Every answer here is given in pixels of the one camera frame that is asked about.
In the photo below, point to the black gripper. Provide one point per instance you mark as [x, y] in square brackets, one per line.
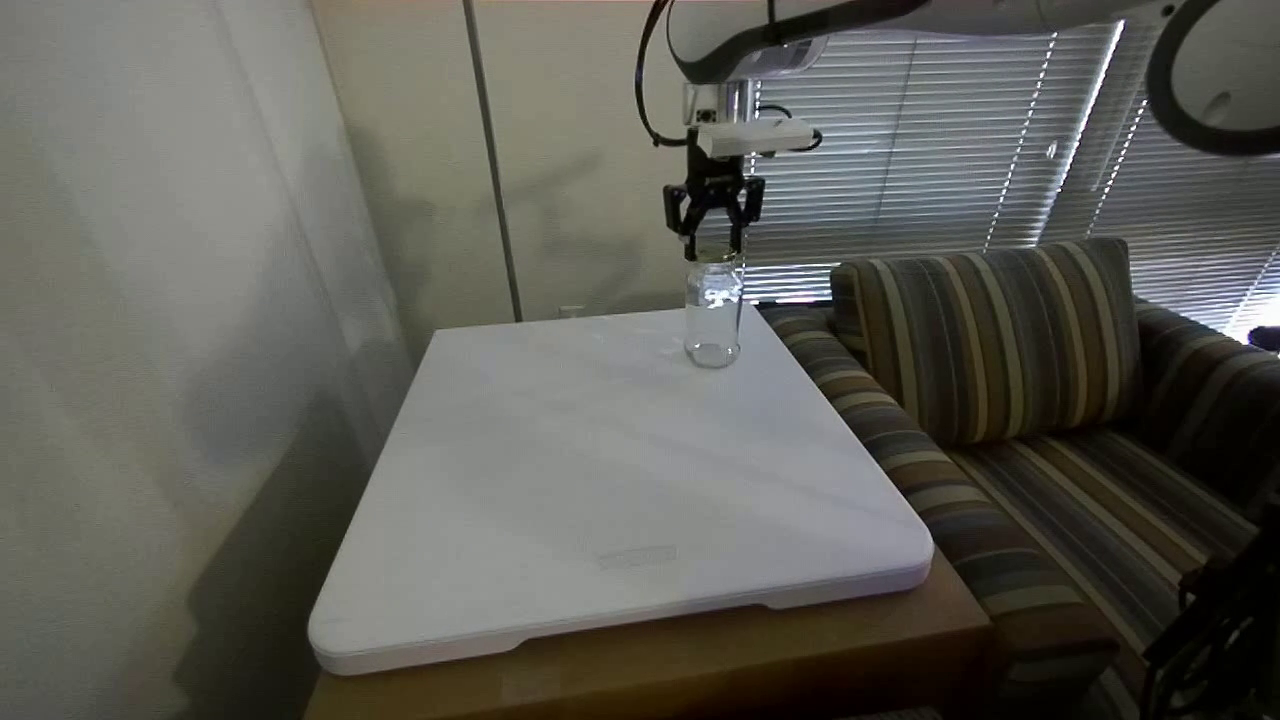
[713, 187]

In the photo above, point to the gold metal cap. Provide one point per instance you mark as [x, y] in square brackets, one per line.
[713, 253]

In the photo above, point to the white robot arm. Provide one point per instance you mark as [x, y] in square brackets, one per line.
[932, 24]

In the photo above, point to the striped sofa cushion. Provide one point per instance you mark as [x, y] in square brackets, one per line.
[997, 344]

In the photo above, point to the grey window blinds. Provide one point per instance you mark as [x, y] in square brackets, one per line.
[1152, 127]

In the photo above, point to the brown cardboard box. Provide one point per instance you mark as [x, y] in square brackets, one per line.
[918, 651]

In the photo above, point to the striped sofa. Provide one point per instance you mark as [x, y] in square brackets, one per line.
[1078, 542]

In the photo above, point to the black stand lower right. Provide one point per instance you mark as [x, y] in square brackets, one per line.
[1218, 658]

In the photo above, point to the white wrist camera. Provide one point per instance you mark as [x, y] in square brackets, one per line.
[742, 137]

